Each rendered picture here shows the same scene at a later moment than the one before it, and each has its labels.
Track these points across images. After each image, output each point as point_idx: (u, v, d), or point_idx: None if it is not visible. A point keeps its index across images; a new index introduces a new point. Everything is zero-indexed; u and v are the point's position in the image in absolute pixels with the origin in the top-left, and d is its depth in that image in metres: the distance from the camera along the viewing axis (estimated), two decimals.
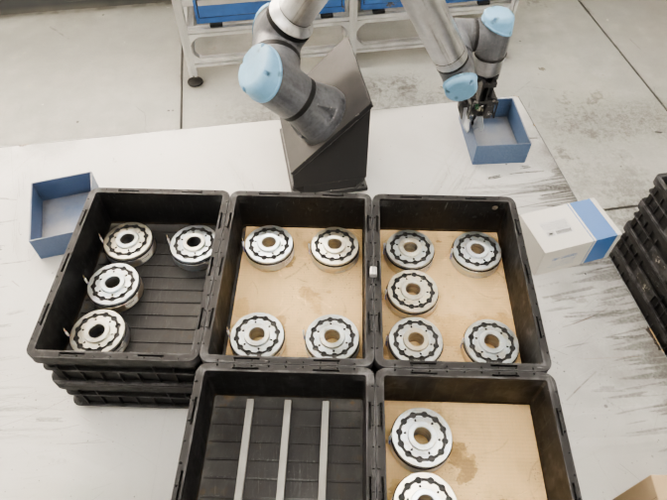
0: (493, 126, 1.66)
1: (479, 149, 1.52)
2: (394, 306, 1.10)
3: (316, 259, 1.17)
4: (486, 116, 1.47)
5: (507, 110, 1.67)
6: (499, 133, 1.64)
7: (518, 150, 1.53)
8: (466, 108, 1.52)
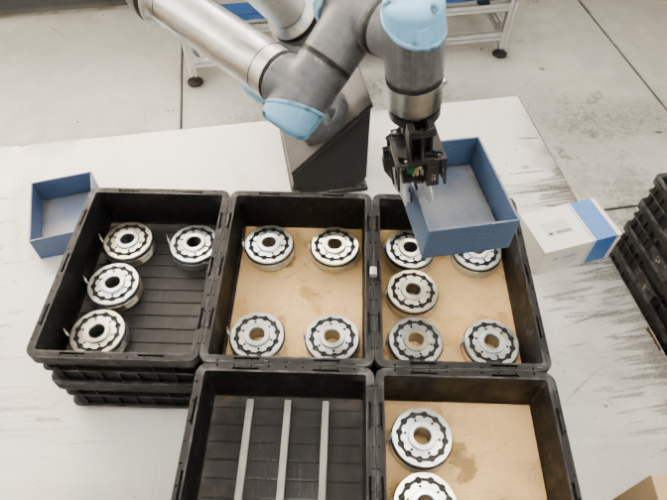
0: (451, 184, 1.01)
1: (434, 235, 0.87)
2: (394, 306, 1.10)
3: (316, 259, 1.17)
4: (432, 183, 0.82)
5: (470, 156, 1.03)
6: (463, 194, 1.00)
7: (498, 231, 0.89)
8: None
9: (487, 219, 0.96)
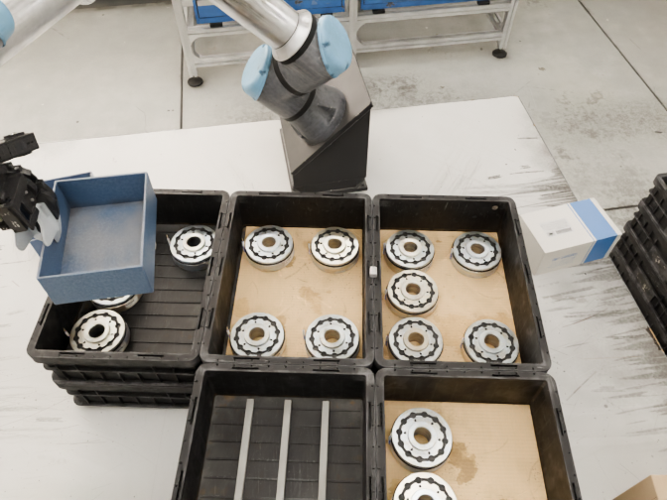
0: (123, 220, 0.96)
1: (46, 283, 0.82)
2: (394, 306, 1.10)
3: (316, 259, 1.17)
4: (18, 229, 0.76)
5: None
6: (130, 233, 0.94)
7: (124, 277, 0.83)
8: None
9: None
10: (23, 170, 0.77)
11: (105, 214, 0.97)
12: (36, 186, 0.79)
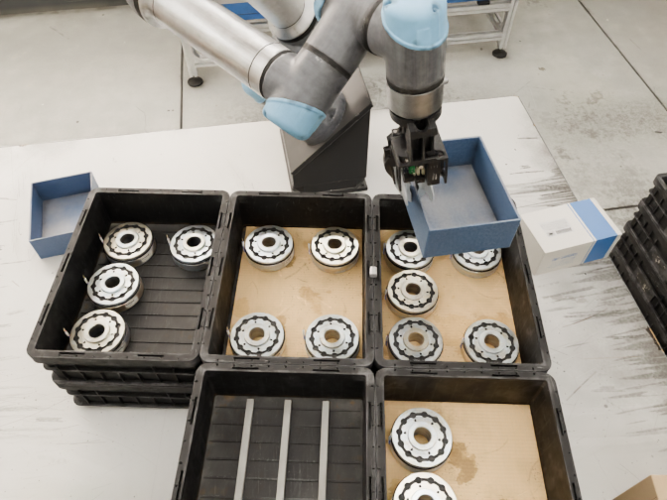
0: (453, 183, 1.01)
1: (435, 235, 0.87)
2: (394, 306, 1.10)
3: (316, 259, 1.17)
4: (433, 182, 0.82)
5: (472, 156, 1.03)
6: (464, 194, 1.00)
7: (499, 230, 0.89)
8: None
9: (488, 219, 0.96)
10: None
11: None
12: None
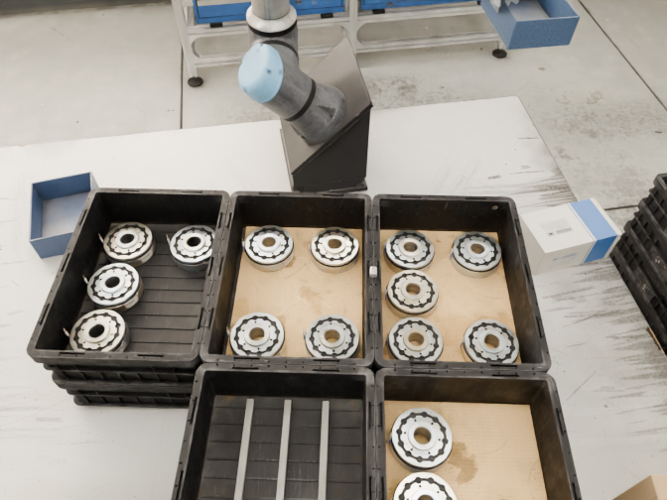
0: (523, 10, 1.38)
1: (519, 26, 1.23)
2: (394, 306, 1.10)
3: (316, 259, 1.17)
4: None
5: None
6: (533, 16, 1.36)
7: (564, 26, 1.25)
8: None
9: None
10: None
11: (508, 6, 1.38)
12: None
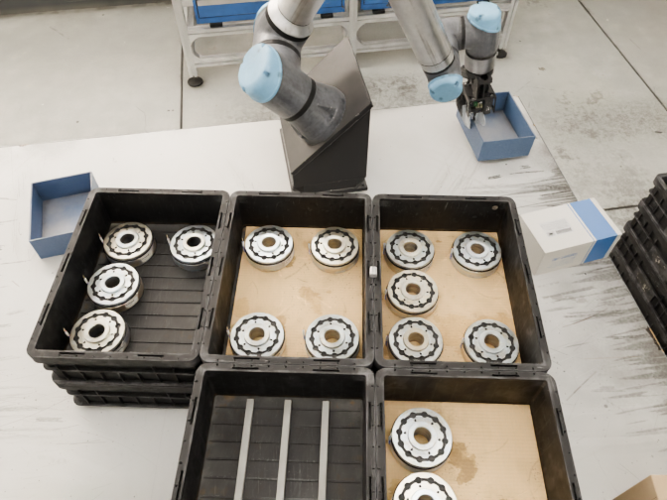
0: (491, 120, 1.65)
1: (485, 145, 1.50)
2: (394, 306, 1.10)
3: (316, 259, 1.17)
4: (486, 111, 1.45)
5: (503, 104, 1.66)
6: (499, 127, 1.63)
7: (523, 143, 1.52)
8: (466, 105, 1.50)
9: None
10: None
11: None
12: None
